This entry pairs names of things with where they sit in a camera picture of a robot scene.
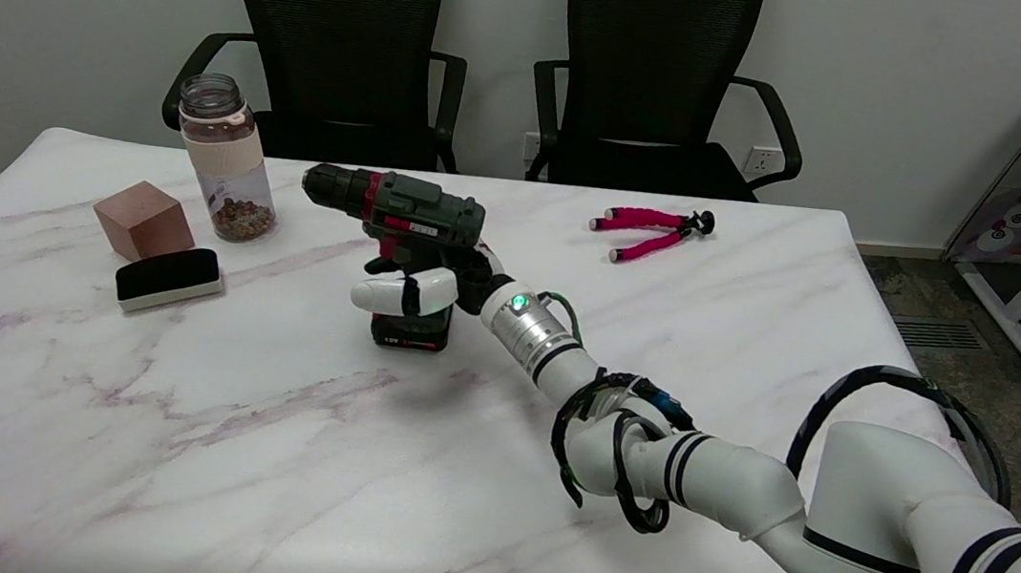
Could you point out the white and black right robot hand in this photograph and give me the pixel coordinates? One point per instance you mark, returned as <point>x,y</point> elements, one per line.
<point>418,293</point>

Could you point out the glass jar with brown contents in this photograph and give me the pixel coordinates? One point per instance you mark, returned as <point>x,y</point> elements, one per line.
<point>231,163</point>

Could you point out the brown wooden cube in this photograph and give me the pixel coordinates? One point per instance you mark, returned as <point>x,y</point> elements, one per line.
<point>145,221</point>

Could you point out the black mesh office chair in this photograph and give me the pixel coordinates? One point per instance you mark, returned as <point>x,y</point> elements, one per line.
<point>656,63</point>
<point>338,27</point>

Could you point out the pink flexible mini tripod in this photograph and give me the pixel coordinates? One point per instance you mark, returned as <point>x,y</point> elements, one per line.
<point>648,218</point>

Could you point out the black and white board eraser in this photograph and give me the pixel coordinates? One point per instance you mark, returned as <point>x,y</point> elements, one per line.
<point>168,276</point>

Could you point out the floor vent grille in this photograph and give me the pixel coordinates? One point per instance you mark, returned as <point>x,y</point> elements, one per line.
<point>938,333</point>

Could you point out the white wall socket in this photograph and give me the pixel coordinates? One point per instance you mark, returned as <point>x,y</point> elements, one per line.
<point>531,147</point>
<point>762,160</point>

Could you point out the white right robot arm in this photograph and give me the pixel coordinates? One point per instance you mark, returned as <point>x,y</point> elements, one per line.
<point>738,485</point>

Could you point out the green and red power screwdriver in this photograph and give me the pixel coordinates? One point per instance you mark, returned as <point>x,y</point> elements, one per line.
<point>428,210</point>

